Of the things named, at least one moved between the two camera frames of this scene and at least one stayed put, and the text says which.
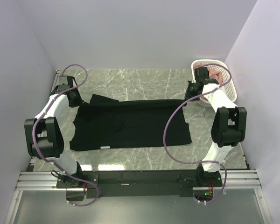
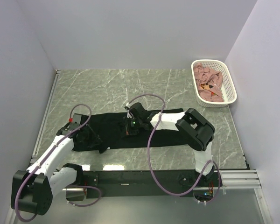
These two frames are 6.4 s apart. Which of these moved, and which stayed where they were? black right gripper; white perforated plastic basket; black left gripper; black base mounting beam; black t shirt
Moved: black left gripper; black t shirt; black right gripper
Stayed: white perforated plastic basket; black base mounting beam
